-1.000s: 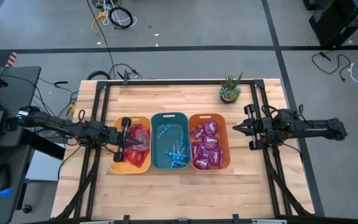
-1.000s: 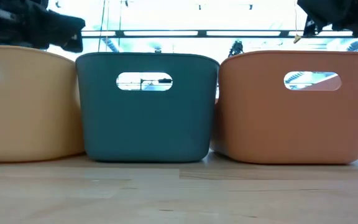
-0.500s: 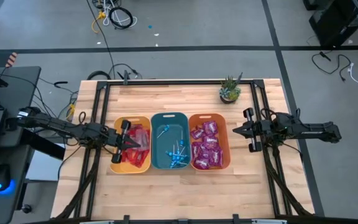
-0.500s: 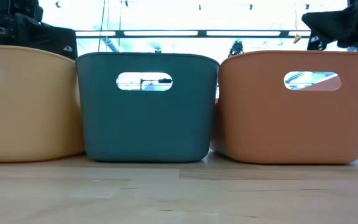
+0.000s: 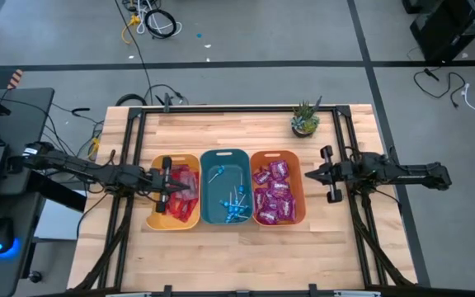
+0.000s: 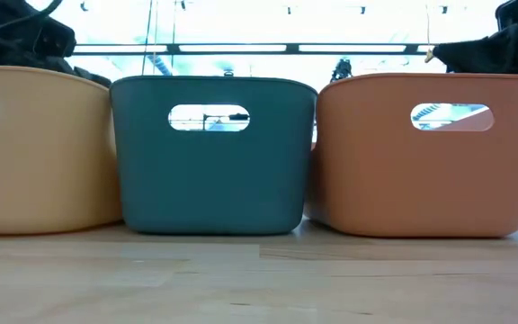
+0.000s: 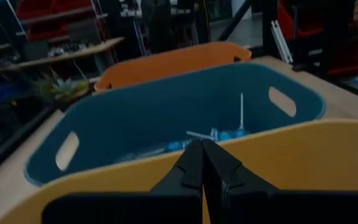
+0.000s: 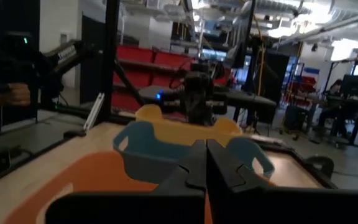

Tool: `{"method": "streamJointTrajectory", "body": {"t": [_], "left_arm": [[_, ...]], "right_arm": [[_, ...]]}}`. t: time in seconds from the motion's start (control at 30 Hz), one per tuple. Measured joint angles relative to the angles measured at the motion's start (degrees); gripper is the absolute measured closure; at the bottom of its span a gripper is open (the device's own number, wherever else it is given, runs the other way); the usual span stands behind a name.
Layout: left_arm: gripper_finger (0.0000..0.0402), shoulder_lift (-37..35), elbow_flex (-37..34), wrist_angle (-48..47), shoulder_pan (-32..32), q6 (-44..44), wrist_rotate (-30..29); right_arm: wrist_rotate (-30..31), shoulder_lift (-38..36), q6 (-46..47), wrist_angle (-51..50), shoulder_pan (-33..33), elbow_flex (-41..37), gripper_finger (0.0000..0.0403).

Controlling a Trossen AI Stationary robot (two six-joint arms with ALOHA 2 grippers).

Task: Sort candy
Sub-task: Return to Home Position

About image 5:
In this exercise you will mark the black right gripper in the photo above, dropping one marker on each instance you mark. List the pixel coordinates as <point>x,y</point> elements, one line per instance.
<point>340,173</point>

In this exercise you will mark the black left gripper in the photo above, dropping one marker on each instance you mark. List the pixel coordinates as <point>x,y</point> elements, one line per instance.
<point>163,181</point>

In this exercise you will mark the red Twizzlers candy pack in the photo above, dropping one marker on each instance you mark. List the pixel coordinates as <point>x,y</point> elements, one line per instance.
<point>190,210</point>
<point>177,175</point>
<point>182,208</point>

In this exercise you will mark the orange plastic bin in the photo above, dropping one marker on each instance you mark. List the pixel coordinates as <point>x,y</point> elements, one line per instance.
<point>299,185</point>

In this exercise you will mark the yellow plastic bin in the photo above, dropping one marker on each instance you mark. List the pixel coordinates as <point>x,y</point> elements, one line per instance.
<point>163,222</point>

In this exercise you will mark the purple Skittles candy pack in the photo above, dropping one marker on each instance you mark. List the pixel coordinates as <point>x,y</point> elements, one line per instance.
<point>267,216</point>
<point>279,189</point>
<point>287,208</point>
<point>260,200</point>
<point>278,169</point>
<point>262,176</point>

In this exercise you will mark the teal plastic bin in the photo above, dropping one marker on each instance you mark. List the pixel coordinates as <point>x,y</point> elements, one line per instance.
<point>225,161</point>

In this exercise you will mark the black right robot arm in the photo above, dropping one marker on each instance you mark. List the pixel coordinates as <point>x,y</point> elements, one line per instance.
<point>398,173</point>

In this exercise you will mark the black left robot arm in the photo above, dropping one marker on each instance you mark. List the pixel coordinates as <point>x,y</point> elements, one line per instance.
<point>97,173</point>

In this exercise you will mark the potted succulent plant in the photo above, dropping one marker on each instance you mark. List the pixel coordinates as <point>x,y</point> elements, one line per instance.
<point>304,121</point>

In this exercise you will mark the light grey box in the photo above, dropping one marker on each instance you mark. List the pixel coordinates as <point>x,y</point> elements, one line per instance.
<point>60,222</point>

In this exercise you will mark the black desk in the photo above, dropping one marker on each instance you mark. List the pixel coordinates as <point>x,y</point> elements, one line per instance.
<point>27,123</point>

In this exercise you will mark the black chair caster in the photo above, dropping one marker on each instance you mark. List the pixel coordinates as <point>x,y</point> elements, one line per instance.
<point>35,276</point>

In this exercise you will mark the black mouse with light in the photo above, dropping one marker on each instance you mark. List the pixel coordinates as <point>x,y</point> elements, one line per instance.
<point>1,237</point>

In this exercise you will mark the orange black striped object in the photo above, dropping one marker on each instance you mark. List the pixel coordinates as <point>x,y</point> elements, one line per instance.
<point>15,78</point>

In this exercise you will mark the black equipment cabinet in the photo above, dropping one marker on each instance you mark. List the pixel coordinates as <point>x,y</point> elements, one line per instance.
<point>452,24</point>

